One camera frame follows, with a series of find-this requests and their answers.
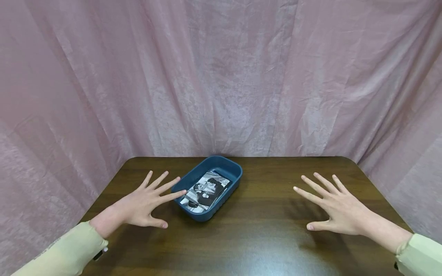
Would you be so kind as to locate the person's right hand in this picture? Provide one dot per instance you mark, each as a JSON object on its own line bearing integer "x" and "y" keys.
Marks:
{"x": 345, "y": 214}

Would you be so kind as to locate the person's left hand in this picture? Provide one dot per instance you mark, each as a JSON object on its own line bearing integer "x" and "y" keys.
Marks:
{"x": 140, "y": 209}

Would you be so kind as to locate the person's left index finger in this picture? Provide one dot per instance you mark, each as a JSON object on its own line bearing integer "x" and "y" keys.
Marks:
{"x": 172, "y": 196}

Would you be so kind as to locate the person's right little finger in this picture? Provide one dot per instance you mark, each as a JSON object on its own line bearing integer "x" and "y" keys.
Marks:
{"x": 340, "y": 184}

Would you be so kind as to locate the person's right middle finger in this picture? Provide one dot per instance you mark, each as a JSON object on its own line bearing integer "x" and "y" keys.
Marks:
{"x": 315, "y": 186}

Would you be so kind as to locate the person's right index finger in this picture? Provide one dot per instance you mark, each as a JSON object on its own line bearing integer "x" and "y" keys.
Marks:
{"x": 307, "y": 195}

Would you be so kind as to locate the person's left thumb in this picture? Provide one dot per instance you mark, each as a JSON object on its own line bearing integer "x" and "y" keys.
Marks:
{"x": 159, "y": 222}

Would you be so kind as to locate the person's left ring finger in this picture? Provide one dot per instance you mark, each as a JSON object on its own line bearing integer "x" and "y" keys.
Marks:
{"x": 158, "y": 180}

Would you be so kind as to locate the person's left little finger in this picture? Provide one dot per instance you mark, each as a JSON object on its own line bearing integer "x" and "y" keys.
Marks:
{"x": 146, "y": 179}

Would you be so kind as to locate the person's left middle finger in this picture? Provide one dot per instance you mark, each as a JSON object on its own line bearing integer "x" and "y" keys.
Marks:
{"x": 167, "y": 186}

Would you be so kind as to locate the person's right thumb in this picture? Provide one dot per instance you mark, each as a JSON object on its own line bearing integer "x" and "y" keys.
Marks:
{"x": 317, "y": 225}

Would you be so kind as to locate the person's right ring finger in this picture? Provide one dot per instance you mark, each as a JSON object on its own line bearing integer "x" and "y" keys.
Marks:
{"x": 326, "y": 183}

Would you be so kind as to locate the person's left forearm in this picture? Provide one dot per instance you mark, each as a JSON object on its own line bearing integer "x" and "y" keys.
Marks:
{"x": 69, "y": 253}

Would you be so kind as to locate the person's right forearm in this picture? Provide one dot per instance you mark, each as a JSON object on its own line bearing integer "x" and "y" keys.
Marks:
{"x": 414, "y": 249}

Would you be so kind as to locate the stack of black-and-white photos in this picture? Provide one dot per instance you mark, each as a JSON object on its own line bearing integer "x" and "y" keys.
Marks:
{"x": 205, "y": 191}

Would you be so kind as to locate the blue plastic tray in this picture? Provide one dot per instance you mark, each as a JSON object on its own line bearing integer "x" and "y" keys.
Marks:
{"x": 226, "y": 172}

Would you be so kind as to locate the black wrist band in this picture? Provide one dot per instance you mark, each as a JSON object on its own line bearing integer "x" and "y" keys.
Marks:
{"x": 99, "y": 254}
{"x": 396, "y": 266}

